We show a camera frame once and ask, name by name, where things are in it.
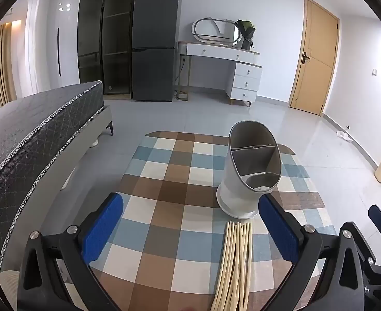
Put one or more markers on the bundle of wooden chopsticks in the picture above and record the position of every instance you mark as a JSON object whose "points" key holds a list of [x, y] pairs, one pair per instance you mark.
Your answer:
{"points": [[232, 265]]}

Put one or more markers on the dark glass cabinet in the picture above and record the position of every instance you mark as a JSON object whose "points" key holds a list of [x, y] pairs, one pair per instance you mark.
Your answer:
{"points": [[106, 39]]}

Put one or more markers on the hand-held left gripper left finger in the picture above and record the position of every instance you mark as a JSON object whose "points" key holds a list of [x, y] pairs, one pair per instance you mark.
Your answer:
{"points": [[101, 230]]}

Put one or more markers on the oval mirror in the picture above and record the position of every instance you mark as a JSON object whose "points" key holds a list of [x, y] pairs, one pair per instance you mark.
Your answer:
{"points": [[210, 29]]}

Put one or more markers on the wooden door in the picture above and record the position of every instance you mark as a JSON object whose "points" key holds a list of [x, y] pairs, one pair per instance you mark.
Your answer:
{"points": [[317, 58]]}

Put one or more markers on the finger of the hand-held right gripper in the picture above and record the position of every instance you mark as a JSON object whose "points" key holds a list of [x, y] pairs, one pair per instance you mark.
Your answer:
{"points": [[377, 215]]}

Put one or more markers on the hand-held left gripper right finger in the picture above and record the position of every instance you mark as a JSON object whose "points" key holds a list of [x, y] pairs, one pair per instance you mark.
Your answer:
{"points": [[278, 230]]}

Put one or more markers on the dark quilted mattress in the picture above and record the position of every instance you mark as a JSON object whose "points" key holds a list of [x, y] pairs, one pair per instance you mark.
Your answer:
{"points": [[31, 136]]}

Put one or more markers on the dark grey refrigerator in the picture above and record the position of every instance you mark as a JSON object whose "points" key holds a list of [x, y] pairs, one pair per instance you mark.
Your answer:
{"points": [[155, 45]]}

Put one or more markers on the grey bed frame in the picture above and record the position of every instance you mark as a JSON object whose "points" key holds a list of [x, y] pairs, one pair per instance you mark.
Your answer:
{"points": [[64, 158]]}

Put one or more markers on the white wardrobe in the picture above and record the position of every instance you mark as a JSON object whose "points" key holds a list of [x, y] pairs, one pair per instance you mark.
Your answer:
{"points": [[48, 55]]}

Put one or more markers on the beige curtains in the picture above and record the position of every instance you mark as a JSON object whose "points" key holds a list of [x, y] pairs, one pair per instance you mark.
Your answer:
{"points": [[5, 64]]}

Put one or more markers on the grey white utensil holder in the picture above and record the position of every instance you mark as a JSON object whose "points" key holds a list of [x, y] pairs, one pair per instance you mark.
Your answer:
{"points": [[239, 181]]}

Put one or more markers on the white cloth scrap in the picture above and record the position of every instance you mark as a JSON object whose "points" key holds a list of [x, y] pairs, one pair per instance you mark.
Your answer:
{"points": [[343, 135]]}

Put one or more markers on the plaid tablecloth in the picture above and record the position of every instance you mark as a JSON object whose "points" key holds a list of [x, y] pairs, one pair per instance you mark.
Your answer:
{"points": [[164, 201]]}

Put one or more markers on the white dressing table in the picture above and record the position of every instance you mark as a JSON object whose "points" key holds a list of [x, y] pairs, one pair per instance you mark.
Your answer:
{"points": [[245, 77]]}

